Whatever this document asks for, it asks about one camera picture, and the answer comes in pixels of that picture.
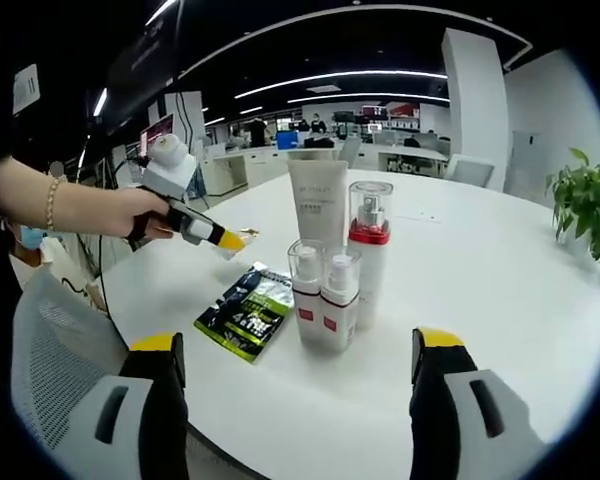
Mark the monitor with red text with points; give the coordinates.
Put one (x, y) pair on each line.
(155, 127)

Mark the clear plastic packet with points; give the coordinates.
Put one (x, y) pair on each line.
(232, 256)

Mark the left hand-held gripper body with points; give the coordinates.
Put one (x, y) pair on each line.
(170, 165)

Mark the blue screen panel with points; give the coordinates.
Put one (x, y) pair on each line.
(287, 140)

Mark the dark blue skincare sachet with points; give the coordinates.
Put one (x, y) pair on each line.
(232, 295)

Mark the person's left hand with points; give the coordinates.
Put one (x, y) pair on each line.
(135, 212)

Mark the white hanging sign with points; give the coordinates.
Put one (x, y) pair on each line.
(26, 89)

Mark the ceiling light strips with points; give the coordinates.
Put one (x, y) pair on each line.
(100, 102)

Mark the white office desk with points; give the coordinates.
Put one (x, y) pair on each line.
(410, 152)

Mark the tall white red-collared bottle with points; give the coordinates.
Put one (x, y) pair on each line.
(372, 280)

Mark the grey mesh office chair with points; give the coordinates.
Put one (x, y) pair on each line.
(55, 360)

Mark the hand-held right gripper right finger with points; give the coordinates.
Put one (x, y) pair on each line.
(460, 425)

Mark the green black skincare sachet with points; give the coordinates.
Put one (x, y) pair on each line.
(250, 320)

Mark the potted green plant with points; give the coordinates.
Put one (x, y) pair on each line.
(585, 200)

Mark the grey wall panel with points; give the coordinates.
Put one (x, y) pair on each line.
(522, 155)

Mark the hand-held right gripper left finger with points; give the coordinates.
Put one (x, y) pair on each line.
(130, 425)

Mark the white skincare tube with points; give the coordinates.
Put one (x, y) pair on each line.
(317, 200)

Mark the small white red-label bottle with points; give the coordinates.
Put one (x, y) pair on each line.
(305, 320)
(337, 325)

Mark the long white counter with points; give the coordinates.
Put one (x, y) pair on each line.
(260, 170)

